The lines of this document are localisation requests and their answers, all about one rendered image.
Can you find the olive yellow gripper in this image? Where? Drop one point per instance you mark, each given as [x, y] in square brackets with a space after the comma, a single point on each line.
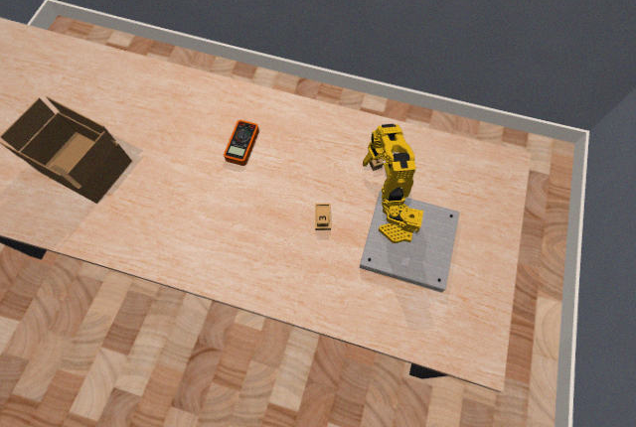
[376, 154]

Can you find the orange digital multimeter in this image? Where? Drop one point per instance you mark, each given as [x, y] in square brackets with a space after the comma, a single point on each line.
[241, 142]

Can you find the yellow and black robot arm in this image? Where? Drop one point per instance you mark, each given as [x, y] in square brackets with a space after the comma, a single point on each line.
[397, 185]

